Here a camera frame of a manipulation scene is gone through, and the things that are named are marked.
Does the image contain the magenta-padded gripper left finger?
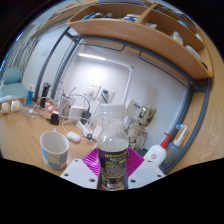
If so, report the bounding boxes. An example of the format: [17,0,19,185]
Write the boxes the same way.
[59,147,100,190]

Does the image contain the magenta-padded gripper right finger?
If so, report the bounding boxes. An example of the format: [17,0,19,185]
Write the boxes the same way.
[124,148,166,191]

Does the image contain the clear plastic drink bottle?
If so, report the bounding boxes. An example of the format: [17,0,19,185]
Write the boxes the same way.
[96,103,130,191]

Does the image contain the white cup with blue print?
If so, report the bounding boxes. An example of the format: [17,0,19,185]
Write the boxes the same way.
[39,130,70,170]

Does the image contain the small white oval case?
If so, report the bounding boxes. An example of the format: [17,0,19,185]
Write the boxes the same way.
[66,131,82,144]

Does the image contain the white power strip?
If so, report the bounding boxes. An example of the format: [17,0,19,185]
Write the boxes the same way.
[75,119,103,141]

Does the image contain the brown tree figure toy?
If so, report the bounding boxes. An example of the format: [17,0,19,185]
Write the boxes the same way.
[124,104,158,151]

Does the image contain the black plug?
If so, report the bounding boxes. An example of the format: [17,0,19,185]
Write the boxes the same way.
[81,111,93,125]

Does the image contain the white charger block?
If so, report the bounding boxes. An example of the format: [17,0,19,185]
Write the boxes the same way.
[68,104,86,120]

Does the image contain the black electric shaver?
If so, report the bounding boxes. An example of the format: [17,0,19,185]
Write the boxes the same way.
[39,82,53,109]

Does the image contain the small blue white bottle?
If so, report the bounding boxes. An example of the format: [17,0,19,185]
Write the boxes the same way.
[25,83,35,108]

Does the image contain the small white round object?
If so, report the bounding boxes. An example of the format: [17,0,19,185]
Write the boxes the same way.
[9,99,23,113]
[0,101,11,114]

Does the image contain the teal pillow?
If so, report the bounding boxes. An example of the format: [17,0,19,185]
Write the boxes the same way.
[0,66,28,99]

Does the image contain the white desk lamp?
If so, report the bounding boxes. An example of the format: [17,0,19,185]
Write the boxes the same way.
[77,52,134,104]

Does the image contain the wooden shelf unit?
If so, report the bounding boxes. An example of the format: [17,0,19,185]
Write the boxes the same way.
[66,1,214,80]

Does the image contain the white wall panel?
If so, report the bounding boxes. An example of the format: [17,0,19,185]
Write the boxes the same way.
[125,99,143,119]

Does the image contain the grey metal frame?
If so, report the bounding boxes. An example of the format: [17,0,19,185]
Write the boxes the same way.
[33,28,212,174]

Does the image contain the white wall socket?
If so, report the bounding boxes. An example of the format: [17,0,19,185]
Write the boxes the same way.
[99,87,116,103]
[84,82,101,99]

